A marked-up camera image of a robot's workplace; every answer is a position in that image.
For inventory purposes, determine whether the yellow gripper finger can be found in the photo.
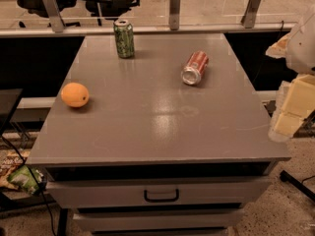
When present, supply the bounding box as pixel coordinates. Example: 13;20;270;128
265;33;289;59
268;75;315;143

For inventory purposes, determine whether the red coke can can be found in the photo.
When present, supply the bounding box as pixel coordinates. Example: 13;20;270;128
181;51;209;86

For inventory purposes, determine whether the green soda can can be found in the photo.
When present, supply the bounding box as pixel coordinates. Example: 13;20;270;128
113;20;135;58

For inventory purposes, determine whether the black stand leg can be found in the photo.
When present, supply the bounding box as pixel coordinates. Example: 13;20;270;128
280;170;315;203

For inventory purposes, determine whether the grey drawer cabinet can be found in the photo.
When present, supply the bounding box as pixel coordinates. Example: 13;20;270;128
29;33;289;236

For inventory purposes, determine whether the lower grey drawer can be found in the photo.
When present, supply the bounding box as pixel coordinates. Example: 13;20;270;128
73;209;244;232

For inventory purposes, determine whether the orange fruit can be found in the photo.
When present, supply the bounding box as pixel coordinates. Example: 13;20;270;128
61;83;90;108

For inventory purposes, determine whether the black side table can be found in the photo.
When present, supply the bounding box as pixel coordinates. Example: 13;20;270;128
0;88;23;136

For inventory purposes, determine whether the green snack bag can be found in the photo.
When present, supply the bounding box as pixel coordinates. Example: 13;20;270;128
7;165;45;195

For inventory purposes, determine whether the brown snack bag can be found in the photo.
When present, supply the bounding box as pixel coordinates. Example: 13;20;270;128
0;150;24;190

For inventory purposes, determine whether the right metal rail bracket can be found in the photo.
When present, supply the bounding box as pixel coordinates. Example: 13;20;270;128
241;0;261;29

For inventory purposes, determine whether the metal rail bracket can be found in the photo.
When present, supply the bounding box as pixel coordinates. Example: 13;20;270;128
168;0;180;30
241;0;261;29
42;0;64;33

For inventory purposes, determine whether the middle metal rail bracket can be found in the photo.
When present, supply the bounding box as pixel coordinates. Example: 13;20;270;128
168;0;180;30

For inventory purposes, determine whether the left metal rail bracket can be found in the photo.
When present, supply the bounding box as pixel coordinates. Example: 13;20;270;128
42;0;64;33

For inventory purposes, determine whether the top drawer with black handle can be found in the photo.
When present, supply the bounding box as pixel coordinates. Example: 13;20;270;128
47;177;270;208

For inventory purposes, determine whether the black cable on floor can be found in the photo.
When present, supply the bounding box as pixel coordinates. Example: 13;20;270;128
0;135;58;236

